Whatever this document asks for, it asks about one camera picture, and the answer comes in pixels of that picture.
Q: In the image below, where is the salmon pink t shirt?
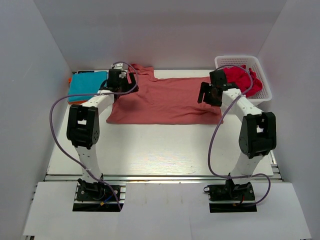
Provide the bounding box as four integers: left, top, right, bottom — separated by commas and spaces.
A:
106, 64, 222, 125

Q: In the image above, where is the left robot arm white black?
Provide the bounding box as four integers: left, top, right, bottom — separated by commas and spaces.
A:
66, 68, 139, 184

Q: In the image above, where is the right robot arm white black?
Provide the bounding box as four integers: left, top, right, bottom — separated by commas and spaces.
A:
197, 67, 277, 185

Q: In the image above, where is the white plastic basket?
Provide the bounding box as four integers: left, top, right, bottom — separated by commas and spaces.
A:
214, 55, 272, 106

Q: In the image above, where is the red t shirt in basket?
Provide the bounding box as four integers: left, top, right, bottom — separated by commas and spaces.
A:
223, 66, 263, 97

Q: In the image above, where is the folded teal t shirt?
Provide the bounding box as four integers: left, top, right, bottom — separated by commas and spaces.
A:
68, 71, 108, 95

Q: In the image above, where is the folded orange t shirt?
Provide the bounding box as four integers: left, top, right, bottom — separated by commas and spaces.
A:
67, 75, 87, 104

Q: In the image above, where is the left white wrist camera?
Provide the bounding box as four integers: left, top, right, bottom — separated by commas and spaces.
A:
111, 62, 127, 73

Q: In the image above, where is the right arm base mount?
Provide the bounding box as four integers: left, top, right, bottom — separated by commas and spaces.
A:
203, 179, 257, 213

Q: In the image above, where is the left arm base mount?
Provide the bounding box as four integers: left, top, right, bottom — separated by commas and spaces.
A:
72, 178, 126, 213

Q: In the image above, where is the aluminium front rail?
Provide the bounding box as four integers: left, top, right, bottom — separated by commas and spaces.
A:
43, 173, 283, 185

